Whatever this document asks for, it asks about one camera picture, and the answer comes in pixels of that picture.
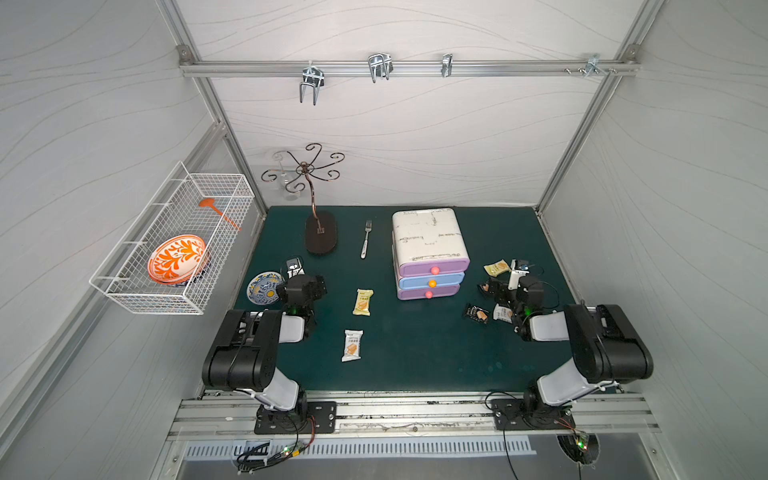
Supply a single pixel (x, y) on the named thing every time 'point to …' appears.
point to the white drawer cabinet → (427, 240)
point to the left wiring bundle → (249, 461)
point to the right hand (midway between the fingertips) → (508, 276)
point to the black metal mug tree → (320, 231)
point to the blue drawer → (429, 280)
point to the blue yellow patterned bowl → (262, 287)
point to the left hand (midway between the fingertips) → (302, 277)
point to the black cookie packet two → (477, 313)
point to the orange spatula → (209, 202)
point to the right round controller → (582, 447)
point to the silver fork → (368, 228)
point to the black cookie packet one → (484, 288)
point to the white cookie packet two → (502, 313)
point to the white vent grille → (383, 447)
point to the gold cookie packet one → (362, 302)
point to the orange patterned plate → (175, 258)
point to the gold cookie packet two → (497, 268)
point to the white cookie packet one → (352, 345)
